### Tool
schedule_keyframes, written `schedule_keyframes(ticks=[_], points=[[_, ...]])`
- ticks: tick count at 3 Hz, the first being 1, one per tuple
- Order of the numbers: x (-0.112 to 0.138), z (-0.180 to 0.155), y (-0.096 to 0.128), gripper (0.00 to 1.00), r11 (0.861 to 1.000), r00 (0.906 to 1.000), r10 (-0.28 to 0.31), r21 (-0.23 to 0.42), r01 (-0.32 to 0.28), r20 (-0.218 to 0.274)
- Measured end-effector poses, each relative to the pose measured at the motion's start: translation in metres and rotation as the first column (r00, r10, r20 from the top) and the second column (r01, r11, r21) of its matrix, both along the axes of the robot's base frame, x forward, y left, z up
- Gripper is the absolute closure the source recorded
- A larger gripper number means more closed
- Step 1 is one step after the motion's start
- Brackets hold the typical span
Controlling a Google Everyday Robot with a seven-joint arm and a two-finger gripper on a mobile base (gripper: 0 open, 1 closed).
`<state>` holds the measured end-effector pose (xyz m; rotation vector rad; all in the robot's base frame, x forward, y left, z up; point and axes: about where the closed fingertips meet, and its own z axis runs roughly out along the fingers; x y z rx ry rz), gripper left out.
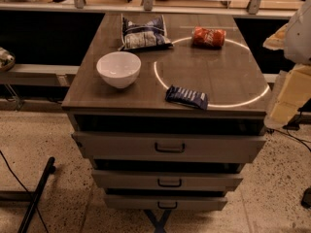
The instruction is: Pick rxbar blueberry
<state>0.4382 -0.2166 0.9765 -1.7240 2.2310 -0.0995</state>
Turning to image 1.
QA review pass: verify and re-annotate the black cables right floor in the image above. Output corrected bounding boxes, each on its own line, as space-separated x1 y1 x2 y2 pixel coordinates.
266 112 311 153

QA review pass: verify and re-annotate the blue white chip bag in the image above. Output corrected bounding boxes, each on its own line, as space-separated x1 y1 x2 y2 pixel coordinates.
119 15 173 50

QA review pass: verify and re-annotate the white ceramic bowl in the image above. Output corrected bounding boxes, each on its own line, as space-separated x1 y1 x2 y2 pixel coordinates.
96 51 141 88

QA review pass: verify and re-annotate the grey metal shelf rail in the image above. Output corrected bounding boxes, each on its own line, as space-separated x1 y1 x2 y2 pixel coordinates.
0 64 79 86

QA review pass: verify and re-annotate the bottom grey drawer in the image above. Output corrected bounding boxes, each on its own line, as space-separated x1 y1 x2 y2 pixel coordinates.
104 195 227 211

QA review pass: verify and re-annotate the wooden drawer cabinet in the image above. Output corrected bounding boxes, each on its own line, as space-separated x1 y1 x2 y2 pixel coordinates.
61 13 272 233

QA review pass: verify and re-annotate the crushed red soda can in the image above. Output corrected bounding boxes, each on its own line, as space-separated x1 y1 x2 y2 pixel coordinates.
191 26 226 48

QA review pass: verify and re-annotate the dark blue rxbar wrapper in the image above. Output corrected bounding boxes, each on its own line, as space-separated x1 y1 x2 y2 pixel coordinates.
165 85 208 110

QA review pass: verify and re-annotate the black metal stand leg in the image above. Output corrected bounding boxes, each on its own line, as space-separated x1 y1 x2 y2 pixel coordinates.
17 157 55 233

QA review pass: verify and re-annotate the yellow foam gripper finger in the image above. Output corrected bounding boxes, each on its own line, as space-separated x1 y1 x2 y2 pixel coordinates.
264 64 311 129

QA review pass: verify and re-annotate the top grey drawer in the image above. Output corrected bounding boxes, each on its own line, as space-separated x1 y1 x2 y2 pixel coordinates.
72 132 265 163

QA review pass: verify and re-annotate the middle grey drawer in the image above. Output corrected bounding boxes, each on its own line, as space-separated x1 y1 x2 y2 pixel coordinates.
91 170 242 191

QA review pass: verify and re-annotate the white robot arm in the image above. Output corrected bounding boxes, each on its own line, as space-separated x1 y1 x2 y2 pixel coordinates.
264 0 311 129

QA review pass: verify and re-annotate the black floor cable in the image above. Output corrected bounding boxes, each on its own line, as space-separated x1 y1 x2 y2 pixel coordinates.
0 150 50 233

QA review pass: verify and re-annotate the grey drawer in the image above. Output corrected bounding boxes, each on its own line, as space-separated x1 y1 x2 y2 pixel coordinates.
104 195 227 211
72 132 265 163
91 170 242 191

